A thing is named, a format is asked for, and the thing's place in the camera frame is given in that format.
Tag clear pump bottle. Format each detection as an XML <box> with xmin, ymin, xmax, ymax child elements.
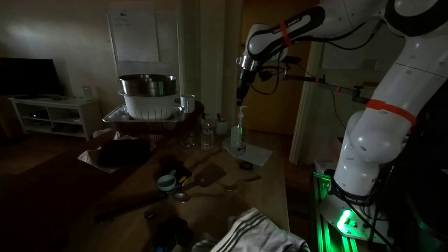
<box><xmin>230</xmin><ymin>106</ymin><xmax>247</xmax><ymax>155</ymax></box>

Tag clear plastic water bottle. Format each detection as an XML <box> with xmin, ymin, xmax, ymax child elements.
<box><xmin>201</xmin><ymin>114</ymin><xmax>214</xmax><ymax>151</ymax></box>

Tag white cup with utensil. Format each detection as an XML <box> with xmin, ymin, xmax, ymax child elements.
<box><xmin>215</xmin><ymin>113</ymin><xmax>229</xmax><ymax>136</ymax></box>

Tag white mug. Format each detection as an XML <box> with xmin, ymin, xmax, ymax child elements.
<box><xmin>180</xmin><ymin>94</ymin><xmax>196</xmax><ymax>114</ymax></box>

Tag white paper sheet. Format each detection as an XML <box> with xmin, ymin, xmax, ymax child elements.
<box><xmin>221</xmin><ymin>137</ymin><xmax>274</xmax><ymax>167</ymax></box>

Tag small glass jar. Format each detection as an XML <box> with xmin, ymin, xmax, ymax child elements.
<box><xmin>181</xmin><ymin>129</ymin><xmax>196</xmax><ymax>148</ymax></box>

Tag steel mixing bowl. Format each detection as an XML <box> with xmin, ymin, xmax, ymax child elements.
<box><xmin>118</xmin><ymin>74</ymin><xmax>178</xmax><ymax>98</ymax></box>

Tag white plastic colander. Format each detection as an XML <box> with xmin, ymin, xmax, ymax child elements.
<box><xmin>118</xmin><ymin>90</ymin><xmax>180</xmax><ymax>121</ymax></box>

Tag wooden spatula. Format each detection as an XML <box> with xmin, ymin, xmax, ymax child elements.
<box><xmin>181</xmin><ymin>162</ymin><xmax>228</xmax><ymax>190</ymax></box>

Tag whiteboard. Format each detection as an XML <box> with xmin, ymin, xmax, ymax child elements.
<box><xmin>106</xmin><ymin>9</ymin><xmax>181</xmax><ymax>76</ymax></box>

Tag teal measuring cup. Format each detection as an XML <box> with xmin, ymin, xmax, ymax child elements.
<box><xmin>156</xmin><ymin>170</ymin><xmax>177</xmax><ymax>192</ymax></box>

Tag metal spoon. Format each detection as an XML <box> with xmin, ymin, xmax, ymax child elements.
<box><xmin>173</xmin><ymin>191</ymin><xmax>225</xmax><ymax>203</ymax></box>

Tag aluminium foil tray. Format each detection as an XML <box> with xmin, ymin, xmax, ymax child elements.
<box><xmin>102</xmin><ymin>104</ymin><xmax>186</xmax><ymax>131</ymax></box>

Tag dark folded cloth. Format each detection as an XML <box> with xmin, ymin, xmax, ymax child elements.
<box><xmin>98</xmin><ymin>138</ymin><xmax>151</xmax><ymax>168</ymax></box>

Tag striped white towel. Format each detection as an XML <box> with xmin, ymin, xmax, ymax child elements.
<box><xmin>191</xmin><ymin>207</ymin><xmax>310</xmax><ymax>252</ymax></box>

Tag white television shelf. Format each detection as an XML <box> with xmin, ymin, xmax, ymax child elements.
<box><xmin>8</xmin><ymin>96</ymin><xmax>102</xmax><ymax>141</ymax></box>

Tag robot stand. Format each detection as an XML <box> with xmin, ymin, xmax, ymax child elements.
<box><xmin>311</xmin><ymin>171</ymin><xmax>448</xmax><ymax>252</ymax></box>

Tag long black utensil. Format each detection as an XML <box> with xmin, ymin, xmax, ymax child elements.
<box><xmin>94</xmin><ymin>194</ymin><xmax>169</xmax><ymax>224</ymax></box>

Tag crumpled white paper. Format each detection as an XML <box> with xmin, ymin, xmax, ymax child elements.
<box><xmin>77</xmin><ymin>131</ymin><xmax>156</xmax><ymax>174</ymax></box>

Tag television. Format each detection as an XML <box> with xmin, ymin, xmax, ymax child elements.
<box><xmin>0</xmin><ymin>57</ymin><xmax>62</xmax><ymax>97</ymax></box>

